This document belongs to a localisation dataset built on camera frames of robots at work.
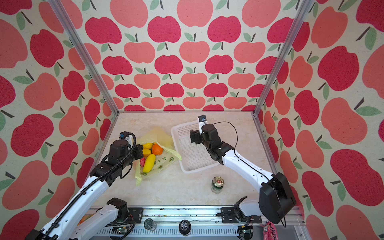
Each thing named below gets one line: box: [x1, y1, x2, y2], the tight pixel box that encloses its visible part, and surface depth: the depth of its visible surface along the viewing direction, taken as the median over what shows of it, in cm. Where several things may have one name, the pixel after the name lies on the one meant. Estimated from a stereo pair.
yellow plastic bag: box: [135, 126, 182, 186], surface depth 93 cm
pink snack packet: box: [260, 221, 279, 240], surface depth 70 cm
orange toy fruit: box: [152, 143, 163, 155], surface depth 95 cm
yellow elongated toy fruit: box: [142, 154, 156, 173], surface depth 90 cm
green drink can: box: [211, 176, 225, 194], surface depth 76 cm
